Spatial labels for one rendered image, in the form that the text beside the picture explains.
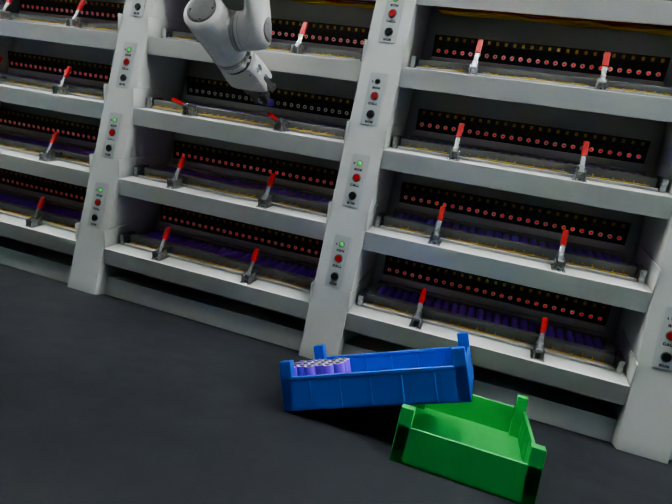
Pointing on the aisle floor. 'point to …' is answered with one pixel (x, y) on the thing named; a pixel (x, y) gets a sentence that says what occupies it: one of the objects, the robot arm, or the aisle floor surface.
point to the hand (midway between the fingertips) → (259, 95)
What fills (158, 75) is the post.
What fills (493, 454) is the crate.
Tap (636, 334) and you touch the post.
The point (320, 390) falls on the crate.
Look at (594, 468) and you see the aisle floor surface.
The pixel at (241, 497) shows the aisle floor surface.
